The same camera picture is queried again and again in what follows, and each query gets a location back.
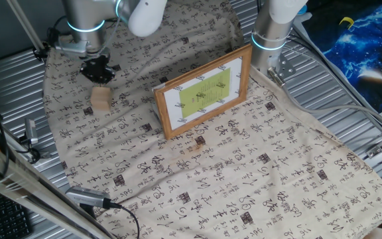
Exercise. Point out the black keyboard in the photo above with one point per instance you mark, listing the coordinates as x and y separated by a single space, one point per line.
5 219

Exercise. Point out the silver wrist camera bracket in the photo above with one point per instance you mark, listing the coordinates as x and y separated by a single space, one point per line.
71 48

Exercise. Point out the beige calligraphy print cloth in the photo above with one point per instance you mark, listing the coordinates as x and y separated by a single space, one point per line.
244 172

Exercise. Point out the small clamp-mounted camera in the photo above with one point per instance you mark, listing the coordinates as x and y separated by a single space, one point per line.
31 129

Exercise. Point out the blue galaxy print mat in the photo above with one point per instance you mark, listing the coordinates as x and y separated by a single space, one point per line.
360 49

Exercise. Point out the wooden picture frame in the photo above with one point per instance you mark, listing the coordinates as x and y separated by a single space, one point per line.
204 93

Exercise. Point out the grey depth camera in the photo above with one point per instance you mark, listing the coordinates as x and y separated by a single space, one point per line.
88 196

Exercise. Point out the grey metal pole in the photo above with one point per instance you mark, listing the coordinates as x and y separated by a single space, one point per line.
25 25

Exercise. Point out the silver base mounting plate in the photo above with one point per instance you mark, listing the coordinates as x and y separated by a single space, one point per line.
282 68

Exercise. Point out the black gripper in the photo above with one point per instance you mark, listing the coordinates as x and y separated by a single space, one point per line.
97 64

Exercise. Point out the black pole clamp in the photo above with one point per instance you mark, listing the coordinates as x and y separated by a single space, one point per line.
41 53

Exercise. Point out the light wooden block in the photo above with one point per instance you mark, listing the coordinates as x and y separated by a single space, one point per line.
101 99

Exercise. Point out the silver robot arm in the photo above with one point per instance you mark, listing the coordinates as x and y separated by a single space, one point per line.
85 13

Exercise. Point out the aluminium frame bar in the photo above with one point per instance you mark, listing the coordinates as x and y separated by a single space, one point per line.
18 179

